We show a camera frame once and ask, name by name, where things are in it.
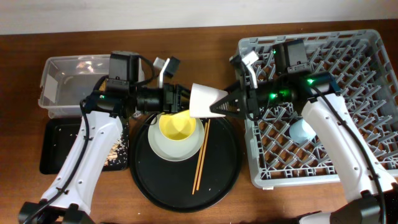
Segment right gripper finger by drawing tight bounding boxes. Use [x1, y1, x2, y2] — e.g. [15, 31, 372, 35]
[210, 95, 246, 118]
[224, 81, 241, 93]

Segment pink cup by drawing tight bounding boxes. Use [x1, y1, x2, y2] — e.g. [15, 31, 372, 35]
[189, 83, 228, 118]

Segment yellow bowl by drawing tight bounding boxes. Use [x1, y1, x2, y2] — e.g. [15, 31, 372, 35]
[159, 110, 196, 141]

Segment light blue cup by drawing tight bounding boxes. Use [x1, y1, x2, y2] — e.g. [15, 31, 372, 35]
[289, 119, 317, 144]

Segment food scraps with rice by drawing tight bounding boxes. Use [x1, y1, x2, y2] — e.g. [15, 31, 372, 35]
[104, 136, 128, 166]

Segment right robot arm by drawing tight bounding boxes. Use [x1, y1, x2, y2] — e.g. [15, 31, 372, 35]
[210, 40, 397, 223]

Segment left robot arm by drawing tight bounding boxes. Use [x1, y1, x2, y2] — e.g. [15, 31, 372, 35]
[18, 51, 190, 223]

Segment grey dishwasher rack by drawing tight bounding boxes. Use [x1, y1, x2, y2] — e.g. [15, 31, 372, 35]
[237, 29, 397, 190]

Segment wooden chopstick left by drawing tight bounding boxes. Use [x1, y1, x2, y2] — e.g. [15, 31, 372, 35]
[192, 122, 208, 195]

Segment wooden chopstick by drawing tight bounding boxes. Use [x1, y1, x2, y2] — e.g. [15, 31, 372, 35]
[195, 119, 211, 191]
[192, 122, 208, 195]

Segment wooden chopstick right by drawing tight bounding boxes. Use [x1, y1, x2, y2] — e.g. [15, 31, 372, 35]
[195, 119, 211, 191]

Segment grey plate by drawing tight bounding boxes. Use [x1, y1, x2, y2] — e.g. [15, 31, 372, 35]
[148, 114, 205, 162]

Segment round black serving tray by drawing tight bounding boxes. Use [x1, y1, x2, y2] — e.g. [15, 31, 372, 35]
[129, 115, 243, 213]

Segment clear plastic bin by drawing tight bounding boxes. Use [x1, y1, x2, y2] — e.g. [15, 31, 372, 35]
[39, 55, 109, 119]

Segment black rectangular tray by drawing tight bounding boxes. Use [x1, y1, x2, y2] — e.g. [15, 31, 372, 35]
[39, 118, 129, 175]

